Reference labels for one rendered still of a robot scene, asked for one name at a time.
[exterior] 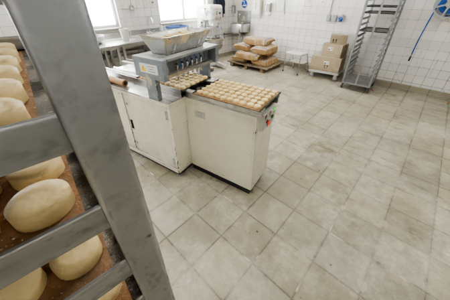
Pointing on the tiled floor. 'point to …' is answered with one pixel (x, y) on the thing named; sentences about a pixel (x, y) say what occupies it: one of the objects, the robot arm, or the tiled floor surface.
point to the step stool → (297, 59)
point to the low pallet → (254, 65)
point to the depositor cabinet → (155, 125)
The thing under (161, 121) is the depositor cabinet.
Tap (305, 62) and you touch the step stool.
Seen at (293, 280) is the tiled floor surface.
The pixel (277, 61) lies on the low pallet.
